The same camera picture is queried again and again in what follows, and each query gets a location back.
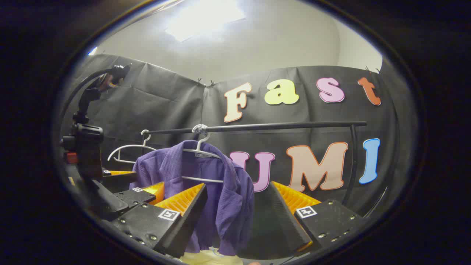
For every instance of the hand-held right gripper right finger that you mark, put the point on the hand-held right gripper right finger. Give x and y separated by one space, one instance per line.
283 228

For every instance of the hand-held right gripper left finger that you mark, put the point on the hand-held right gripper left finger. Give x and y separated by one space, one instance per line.
184 228

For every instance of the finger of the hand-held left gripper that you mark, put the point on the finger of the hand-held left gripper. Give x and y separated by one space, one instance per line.
121 177
138 197

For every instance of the white plastic clothes hanger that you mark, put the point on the white plastic clothes hanger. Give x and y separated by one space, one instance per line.
128 146
202 179

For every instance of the purple ribbed garment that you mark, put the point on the purple ribbed garment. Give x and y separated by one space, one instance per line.
235 206

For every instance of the black metal clothes rack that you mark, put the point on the black metal clothes rack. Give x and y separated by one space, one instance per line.
276 126

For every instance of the black backdrop cloth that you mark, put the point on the black backdrop cloth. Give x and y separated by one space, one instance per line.
165 106

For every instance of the ceiling light panel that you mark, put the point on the ceiling light panel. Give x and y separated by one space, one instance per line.
202 22

